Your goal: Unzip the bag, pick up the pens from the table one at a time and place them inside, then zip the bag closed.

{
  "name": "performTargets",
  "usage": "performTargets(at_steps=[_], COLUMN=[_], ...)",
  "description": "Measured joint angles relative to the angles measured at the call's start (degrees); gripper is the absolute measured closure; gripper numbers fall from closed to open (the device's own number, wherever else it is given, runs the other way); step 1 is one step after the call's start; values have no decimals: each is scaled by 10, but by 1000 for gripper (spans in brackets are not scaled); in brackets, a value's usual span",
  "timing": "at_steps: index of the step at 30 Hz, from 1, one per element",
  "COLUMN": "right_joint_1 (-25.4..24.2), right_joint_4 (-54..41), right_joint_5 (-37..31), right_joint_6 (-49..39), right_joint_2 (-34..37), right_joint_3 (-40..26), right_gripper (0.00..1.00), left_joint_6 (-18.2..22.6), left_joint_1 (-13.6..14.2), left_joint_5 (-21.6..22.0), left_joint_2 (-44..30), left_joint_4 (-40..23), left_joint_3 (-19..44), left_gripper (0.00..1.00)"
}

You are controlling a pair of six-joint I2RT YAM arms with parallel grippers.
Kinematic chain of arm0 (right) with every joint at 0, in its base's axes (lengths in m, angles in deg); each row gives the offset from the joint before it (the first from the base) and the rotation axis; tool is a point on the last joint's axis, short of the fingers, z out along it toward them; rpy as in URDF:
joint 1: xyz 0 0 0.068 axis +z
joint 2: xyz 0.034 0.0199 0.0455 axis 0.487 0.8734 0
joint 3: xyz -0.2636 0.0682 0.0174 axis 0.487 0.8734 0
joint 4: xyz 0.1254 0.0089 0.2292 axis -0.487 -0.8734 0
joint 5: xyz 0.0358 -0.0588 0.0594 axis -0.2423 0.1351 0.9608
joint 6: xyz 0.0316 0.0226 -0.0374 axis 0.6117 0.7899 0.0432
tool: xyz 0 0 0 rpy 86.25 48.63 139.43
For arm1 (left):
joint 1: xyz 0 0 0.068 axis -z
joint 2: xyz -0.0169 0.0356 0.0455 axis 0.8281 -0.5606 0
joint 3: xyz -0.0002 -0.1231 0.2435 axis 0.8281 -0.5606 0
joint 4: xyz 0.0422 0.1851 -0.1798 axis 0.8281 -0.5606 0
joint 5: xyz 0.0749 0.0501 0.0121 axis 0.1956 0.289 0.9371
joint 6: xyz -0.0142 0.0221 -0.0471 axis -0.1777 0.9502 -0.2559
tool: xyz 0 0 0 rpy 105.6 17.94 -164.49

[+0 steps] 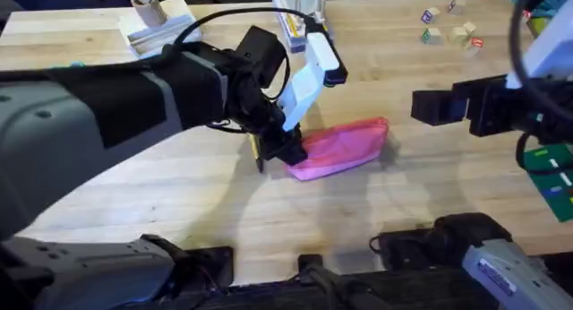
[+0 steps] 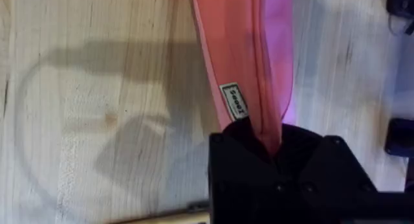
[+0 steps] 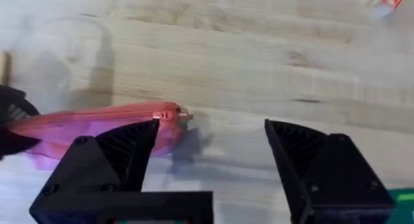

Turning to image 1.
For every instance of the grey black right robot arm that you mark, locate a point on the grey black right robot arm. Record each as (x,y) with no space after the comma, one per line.
(492,260)

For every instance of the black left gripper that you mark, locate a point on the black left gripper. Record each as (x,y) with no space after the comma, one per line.
(255,113)

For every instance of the clear plastic box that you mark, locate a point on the clear plastic box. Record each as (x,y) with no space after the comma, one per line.
(300,14)

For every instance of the small pale toy block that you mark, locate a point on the small pale toy block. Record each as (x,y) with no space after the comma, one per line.
(457,6)

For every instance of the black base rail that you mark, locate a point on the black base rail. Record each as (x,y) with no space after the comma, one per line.
(358,287)

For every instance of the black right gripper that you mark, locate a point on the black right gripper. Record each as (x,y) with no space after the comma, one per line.
(497,108)

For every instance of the black left wrist plate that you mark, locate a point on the black left wrist plate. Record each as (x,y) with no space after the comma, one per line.
(262,54)

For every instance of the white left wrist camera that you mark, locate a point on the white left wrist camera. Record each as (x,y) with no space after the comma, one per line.
(309,77)

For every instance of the red print toy block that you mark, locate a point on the red print toy block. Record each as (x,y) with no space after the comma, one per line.
(475,45)

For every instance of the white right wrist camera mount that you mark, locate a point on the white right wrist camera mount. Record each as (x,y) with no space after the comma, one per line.
(548,50)

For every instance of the pink soft zip bag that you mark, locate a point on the pink soft zip bag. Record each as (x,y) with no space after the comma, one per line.
(344,148)

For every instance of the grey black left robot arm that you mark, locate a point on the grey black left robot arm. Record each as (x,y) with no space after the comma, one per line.
(67,135)

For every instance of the purple print toy block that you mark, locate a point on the purple print toy block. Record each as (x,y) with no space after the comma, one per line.
(430,15)

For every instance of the plain wooden toy block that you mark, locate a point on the plain wooden toy block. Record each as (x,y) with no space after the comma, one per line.
(461,33)

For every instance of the green board with blocks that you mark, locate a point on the green board with blocks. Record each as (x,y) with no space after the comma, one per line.
(553,180)

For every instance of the green print toy block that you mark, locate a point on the green print toy block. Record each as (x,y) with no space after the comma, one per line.
(432,36)

